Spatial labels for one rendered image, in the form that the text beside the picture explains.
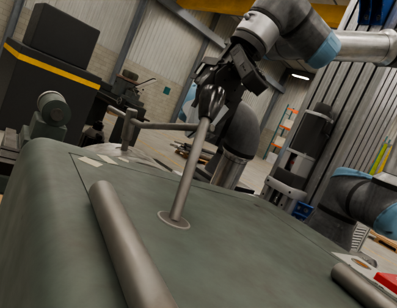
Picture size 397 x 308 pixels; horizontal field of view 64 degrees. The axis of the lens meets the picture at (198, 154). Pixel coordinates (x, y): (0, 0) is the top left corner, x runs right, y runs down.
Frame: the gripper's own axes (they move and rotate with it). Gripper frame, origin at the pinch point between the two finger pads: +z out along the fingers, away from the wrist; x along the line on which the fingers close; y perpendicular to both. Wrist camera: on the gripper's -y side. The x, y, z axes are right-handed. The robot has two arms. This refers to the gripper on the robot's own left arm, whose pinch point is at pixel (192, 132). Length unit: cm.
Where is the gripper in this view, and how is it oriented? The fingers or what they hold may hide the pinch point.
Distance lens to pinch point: 57.6
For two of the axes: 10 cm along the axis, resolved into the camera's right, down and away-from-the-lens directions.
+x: -6.6, -4.9, -5.7
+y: -4.8, -3.1, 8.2
